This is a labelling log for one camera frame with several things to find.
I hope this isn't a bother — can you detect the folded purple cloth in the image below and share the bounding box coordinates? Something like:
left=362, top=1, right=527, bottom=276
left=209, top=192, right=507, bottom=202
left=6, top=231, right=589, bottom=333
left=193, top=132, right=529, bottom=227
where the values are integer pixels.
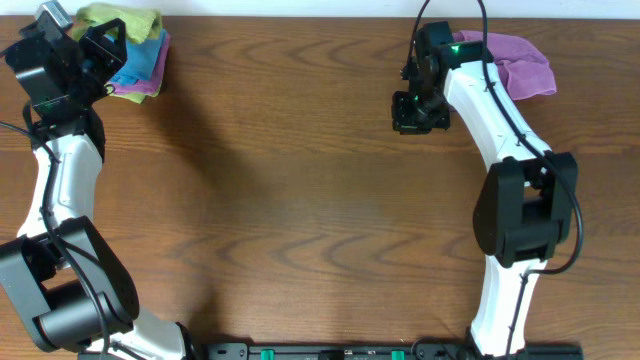
left=109, top=29, right=171, bottom=95

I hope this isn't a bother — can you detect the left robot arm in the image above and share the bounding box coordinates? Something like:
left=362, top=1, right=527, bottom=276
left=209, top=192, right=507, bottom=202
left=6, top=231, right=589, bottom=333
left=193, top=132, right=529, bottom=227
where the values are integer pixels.
left=1, top=14, right=202, bottom=359

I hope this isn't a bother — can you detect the crumpled purple cloth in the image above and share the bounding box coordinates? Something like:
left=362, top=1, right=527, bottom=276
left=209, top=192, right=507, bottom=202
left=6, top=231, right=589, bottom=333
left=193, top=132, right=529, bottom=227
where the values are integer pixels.
left=452, top=29, right=558, bottom=102

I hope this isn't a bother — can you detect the folded green cloth in stack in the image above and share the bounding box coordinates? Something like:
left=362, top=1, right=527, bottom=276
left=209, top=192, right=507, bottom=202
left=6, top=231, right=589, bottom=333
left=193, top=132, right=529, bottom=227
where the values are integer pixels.
left=116, top=91, right=160, bottom=104

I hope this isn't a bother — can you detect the folded blue cloth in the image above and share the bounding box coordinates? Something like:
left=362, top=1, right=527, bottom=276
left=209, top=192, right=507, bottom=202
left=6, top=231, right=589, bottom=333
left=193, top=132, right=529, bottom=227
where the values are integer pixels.
left=110, top=29, right=167, bottom=86

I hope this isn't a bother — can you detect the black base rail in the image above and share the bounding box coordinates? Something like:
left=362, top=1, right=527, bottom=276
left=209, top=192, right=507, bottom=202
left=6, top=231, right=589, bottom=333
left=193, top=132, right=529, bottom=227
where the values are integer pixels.
left=199, top=341, right=585, bottom=360

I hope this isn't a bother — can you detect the light green microfiber cloth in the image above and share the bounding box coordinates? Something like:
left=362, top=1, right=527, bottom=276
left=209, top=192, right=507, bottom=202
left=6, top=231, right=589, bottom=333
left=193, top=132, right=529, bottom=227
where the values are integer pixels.
left=71, top=3, right=163, bottom=44

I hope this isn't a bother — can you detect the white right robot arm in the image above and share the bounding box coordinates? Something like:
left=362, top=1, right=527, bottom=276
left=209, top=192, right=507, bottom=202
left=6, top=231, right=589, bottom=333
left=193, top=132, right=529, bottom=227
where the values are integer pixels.
left=392, top=37, right=584, bottom=359

